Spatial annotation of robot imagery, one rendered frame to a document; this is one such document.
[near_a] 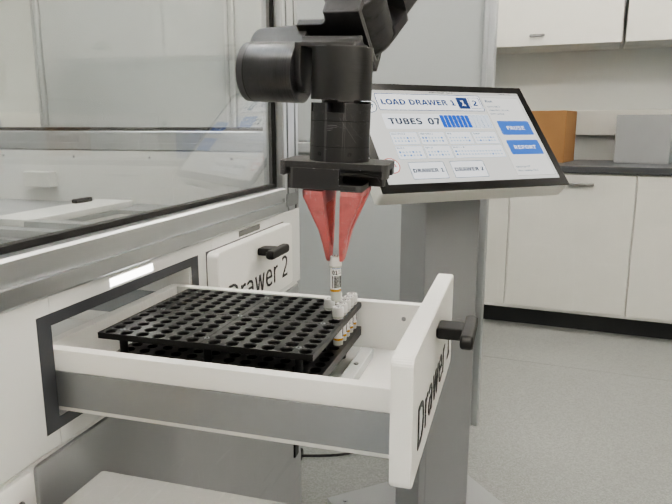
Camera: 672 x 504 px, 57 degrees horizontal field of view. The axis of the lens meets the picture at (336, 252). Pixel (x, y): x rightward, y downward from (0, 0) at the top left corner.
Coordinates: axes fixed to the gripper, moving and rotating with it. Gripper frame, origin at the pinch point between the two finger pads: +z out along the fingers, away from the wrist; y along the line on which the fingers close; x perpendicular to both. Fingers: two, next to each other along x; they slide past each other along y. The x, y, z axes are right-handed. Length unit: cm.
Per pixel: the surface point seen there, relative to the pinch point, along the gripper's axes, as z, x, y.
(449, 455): 75, -92, -15
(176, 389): 10.5, 12.6, 11.5
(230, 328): 7.9, 3.3, 9.9
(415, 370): 5.1, 15.1, -9.3
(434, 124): -11, -91, -5
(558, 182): 2, -98, -36
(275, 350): 7.4, 9.0, 3.5
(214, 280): 9.7, -18.3, 20.3
